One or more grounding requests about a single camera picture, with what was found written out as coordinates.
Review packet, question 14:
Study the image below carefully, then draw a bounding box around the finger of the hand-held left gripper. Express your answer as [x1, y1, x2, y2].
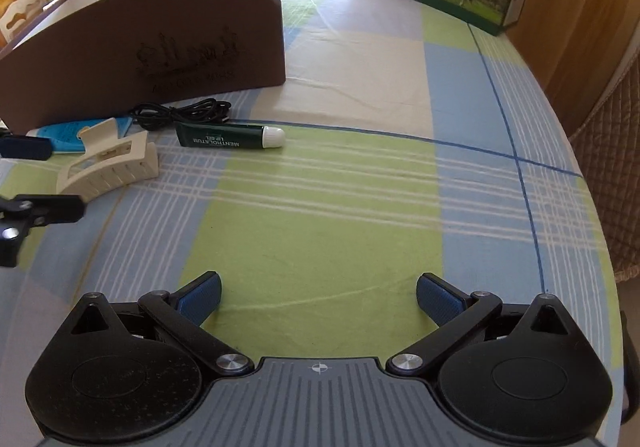
[0, 134, 53, 162]
[0, 194, 86, 269]

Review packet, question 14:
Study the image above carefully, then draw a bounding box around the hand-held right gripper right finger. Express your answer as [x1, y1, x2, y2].
[387, 272, 576, 375]

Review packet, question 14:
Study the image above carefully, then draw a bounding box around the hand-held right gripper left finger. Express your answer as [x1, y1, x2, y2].
[67, 270, 256, 376]

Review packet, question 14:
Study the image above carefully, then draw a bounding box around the cream hair claw clip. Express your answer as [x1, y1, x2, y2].
[56, 117, 160, 203]

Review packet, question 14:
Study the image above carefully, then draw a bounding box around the brown cardboard box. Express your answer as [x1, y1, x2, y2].
[0, 0, 287, 135]

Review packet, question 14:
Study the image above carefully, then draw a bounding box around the desktop with checkered tablecloth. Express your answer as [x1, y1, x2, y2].
[0, 0, 631, 447]

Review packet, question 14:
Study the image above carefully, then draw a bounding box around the light blue flat packet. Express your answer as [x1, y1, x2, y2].
[25, 117, 136, 155]

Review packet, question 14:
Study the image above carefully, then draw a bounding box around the dark green lip gel tube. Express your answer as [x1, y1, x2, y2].
[176, 122, 287, 149]

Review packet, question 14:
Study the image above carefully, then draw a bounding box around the cardboard box with white handle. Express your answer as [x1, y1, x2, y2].
[0, 0, 48, 48]

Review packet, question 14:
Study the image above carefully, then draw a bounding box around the black usb cable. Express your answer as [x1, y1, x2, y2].
[131, 98, 233, 131]

